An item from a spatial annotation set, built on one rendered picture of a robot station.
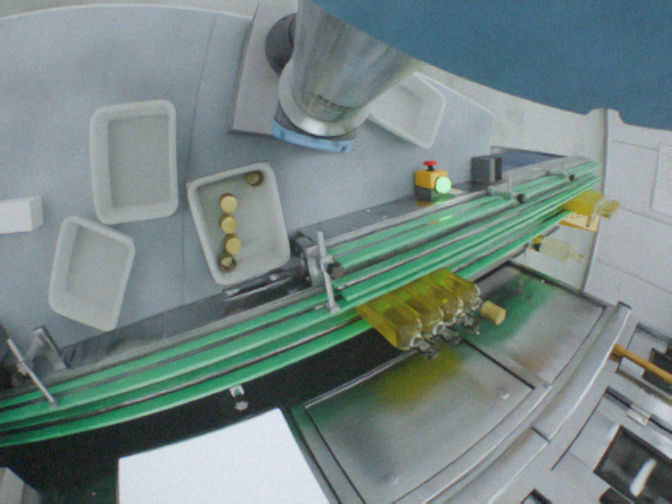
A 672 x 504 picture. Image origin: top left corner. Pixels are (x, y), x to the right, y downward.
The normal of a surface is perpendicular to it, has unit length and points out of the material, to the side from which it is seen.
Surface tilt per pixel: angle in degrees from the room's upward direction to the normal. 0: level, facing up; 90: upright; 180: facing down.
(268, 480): 90
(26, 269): 0
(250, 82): 1
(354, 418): 90
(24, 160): 0
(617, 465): 90
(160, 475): 90
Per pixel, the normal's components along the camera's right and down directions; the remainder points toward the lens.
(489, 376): -0.14, -0.90
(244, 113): 0.46, 0.33
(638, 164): -0.88, 0.31
